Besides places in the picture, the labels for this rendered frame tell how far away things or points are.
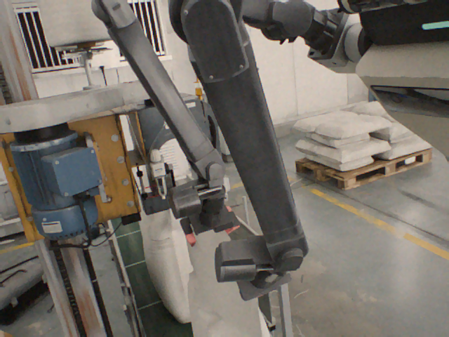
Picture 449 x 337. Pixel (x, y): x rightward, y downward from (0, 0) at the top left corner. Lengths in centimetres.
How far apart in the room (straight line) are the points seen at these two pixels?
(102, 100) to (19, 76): 27
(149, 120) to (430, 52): 74
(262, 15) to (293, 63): 523
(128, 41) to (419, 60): 54
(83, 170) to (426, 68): 72
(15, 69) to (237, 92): 89
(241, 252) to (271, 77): 536
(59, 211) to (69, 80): 293
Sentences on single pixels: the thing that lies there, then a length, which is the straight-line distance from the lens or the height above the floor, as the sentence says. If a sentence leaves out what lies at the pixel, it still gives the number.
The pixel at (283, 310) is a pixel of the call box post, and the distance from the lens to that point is 147.
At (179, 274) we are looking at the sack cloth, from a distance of 165.
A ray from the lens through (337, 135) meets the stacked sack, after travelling 370.
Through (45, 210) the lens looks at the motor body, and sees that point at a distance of 101.
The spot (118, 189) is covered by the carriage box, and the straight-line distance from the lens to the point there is 119.
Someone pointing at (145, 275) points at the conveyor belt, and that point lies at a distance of 214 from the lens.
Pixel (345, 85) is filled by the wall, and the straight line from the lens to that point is 670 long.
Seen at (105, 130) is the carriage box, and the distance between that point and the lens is 115.
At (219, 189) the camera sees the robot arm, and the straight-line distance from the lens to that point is 86.
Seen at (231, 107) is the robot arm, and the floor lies 142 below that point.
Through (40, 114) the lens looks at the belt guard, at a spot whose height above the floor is 139.
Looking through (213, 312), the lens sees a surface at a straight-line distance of 105.
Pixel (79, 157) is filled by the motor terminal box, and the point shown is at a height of 129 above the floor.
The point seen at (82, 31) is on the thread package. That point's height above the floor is 155.
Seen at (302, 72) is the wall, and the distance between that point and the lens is 619.
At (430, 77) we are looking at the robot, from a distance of 75.
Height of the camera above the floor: 148
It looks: 18 degrees down
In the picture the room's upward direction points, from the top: 8 degrees counter-clockwise
